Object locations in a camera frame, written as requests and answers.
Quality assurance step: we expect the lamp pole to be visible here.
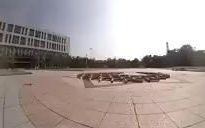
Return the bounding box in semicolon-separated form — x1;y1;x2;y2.
85;47;94;69

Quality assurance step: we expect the row of trees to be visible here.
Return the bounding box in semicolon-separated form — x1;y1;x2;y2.
0;40;205;70

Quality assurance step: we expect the pale stone slab plaza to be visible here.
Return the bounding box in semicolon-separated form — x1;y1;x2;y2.
0;67;205;128

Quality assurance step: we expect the tall slim tower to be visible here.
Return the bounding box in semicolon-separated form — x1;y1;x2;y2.
165;41;171;55

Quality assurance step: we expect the large white office building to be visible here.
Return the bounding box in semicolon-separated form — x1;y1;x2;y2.
0;18;71;69

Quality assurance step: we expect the raised kerb strip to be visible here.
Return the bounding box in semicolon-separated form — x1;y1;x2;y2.
0;69;33;77

